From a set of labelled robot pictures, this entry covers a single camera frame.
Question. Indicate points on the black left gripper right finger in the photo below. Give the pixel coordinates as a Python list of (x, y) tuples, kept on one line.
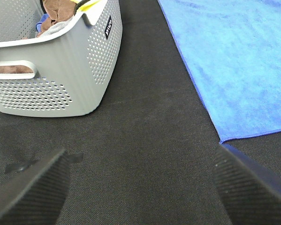
[(250, 193)]

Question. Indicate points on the blue microfiber towel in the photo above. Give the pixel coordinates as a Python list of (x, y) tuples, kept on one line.
[(232, 52)]

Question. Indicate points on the grey perforated laundry basket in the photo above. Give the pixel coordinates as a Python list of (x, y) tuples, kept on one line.
[(66, 73)]

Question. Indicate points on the small blue cloth in basket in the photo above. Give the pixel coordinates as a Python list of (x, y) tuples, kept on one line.
[(39, 23)]

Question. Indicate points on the yellow cloth in basket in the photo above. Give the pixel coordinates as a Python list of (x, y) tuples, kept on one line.
[(84, 5)]

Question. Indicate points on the grey towel in basket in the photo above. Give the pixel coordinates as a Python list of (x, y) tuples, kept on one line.
[(48, 29)]

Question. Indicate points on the brown towel in basket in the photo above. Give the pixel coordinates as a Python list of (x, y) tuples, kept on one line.
[(58, 10)]

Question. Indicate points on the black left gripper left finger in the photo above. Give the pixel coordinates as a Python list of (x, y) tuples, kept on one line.
[(36, 196)]

